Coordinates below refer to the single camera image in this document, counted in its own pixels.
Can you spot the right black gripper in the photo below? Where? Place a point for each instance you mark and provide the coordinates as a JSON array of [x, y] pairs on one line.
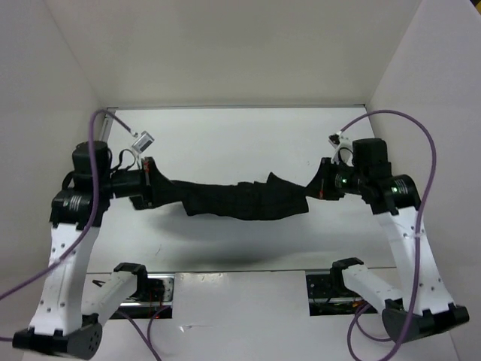
[[325, 189]]

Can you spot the black skirt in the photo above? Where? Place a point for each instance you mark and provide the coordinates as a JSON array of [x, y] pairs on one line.
[[275, 199]]

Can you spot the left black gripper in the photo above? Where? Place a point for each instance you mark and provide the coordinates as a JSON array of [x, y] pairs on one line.
[[146, 180]]

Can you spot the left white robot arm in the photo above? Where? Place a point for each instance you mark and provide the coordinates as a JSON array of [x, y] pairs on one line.
[[65, 323]]

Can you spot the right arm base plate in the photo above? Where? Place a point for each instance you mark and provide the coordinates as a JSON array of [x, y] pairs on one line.
[[326, 300]]

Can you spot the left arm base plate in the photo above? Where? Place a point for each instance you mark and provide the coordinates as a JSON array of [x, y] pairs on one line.
[[161, 293]]

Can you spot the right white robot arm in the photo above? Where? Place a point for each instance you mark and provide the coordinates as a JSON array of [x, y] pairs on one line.
[[422, 306]]

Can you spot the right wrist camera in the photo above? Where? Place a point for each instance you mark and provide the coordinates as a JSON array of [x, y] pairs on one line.
[[342, 148]]

